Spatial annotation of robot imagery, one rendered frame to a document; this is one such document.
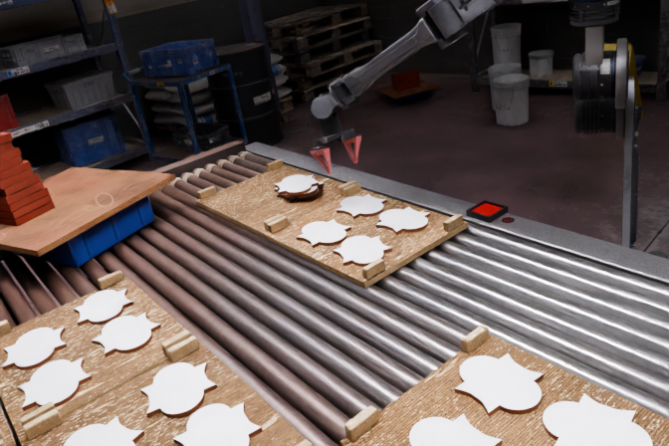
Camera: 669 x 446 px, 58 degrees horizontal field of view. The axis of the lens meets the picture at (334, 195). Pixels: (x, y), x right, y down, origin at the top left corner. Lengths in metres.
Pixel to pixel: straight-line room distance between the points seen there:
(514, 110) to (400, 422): 4.32
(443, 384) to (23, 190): 1.30
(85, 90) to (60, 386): 4.59
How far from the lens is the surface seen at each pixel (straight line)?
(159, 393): 1.17
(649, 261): 1.43
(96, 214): 1.80
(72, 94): 5.67
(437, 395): 1.04
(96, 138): 5.80
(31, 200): 1.92
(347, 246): 1.48
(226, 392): 1.13
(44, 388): 1.32
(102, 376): 1.29
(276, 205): 1.81
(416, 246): 1.46
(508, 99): 5.14
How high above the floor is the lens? 1.63
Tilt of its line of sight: 23 degrees down
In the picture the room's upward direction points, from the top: 10 degrees counter-clockwise
